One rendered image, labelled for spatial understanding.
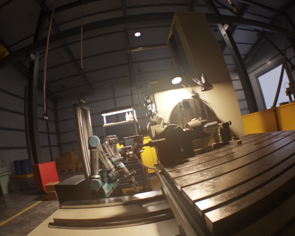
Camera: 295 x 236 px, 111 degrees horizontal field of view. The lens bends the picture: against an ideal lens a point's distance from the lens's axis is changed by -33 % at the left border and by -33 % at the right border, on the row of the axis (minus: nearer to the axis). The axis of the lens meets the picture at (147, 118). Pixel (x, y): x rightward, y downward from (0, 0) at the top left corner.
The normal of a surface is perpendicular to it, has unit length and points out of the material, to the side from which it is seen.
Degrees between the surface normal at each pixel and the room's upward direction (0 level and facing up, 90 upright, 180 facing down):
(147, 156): 90
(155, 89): 90
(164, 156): 90
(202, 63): 90
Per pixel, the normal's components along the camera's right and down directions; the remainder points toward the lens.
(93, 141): 0.31, -0.31
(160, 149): 0.05, -0.13
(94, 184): 0.32, -0.04
